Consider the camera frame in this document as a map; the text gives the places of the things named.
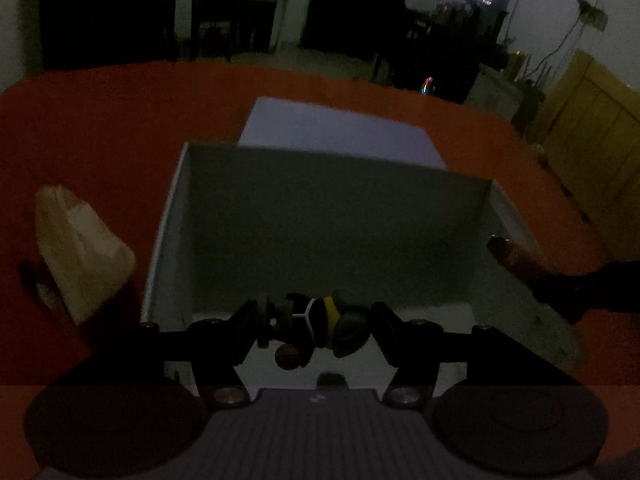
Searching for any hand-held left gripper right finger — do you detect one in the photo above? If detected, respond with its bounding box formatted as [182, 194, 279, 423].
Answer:
[370, 301, 494, 409]

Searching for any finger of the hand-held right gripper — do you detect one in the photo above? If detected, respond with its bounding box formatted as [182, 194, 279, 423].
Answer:
[531, 259, 640, 325]

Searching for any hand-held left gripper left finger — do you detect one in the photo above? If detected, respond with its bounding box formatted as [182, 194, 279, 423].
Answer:
[136, 300, 274, 409]

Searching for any black yellow keychain toy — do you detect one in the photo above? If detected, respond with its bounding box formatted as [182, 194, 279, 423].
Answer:
[257, 292, 374, 372]

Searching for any small orange brown object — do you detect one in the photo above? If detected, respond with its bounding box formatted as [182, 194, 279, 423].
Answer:
[486, 236, 545, 287]

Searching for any white cardboard box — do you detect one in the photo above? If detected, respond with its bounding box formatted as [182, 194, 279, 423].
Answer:
[140, 97, 583, 391]

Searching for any red cloth desktop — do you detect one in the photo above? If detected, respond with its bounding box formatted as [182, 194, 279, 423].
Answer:
[0, 60, 640, 480]

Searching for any yellow wooden cabinet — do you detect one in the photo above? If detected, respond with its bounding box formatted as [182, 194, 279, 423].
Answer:
[529, 50, 640, 262]

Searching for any white low cabinet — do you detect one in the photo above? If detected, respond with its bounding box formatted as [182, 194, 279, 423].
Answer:
[466, 62, 524, 122]

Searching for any dark side table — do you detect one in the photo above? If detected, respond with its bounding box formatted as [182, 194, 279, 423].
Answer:
[372, 4, 482, 105]

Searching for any dark wooden chair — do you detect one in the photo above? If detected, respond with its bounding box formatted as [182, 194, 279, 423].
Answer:
[192, 0, 252, 62]

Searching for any wall power socket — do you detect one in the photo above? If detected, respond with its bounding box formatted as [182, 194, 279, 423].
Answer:
[577, 0, 610, 32]

